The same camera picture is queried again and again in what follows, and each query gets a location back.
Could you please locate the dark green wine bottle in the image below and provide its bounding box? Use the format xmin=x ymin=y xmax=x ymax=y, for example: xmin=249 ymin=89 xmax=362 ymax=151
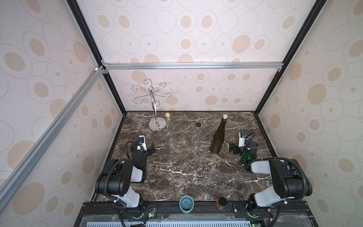
xmin=209 ymin=114 xmax=228 ymax=154

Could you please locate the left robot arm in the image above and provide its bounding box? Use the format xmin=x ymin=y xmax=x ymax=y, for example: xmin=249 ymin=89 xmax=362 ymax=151
xmin=95 ymin=137 xmax=156 ymax=212

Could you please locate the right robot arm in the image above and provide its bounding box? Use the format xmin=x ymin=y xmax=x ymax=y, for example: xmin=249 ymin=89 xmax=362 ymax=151
xmin=228 ymin=140 xmax=313 ymax=218

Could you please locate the tall clear corked bottle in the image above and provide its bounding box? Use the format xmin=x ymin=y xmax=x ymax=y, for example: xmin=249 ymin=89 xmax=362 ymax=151
xmin=165 ymin=113 xmax=176 ymax=153

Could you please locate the clear bottle black cap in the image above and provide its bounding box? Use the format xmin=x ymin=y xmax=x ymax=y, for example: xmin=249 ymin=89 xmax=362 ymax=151
xmin=192 ymin=122 xmax=202 ymax=154

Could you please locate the chrome glass holder stand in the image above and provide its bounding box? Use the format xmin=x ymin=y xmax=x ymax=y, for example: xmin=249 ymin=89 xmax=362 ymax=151
xmin=131 ymin=79 xmax=172 ymax=132

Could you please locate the small brown black cup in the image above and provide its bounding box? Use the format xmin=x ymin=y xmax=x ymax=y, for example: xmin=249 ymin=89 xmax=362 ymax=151
xmin=214 ymin=197 xmax=228 ymax=211

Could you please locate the blue grey ceramic cup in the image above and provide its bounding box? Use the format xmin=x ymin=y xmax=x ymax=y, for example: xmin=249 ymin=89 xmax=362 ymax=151
xmin=179 ymin=195 xmax=195 ymax=214

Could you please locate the horizontal aluminium rail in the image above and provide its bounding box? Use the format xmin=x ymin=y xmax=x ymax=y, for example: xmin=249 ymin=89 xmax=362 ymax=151
xmin=104 ymin=61 xmax=284 ymax=70

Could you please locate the left diagonal aluminium rail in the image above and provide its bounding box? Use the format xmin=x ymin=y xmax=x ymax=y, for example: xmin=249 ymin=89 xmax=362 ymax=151
xmin=1 ymin=65 xmax=105 ymax=212

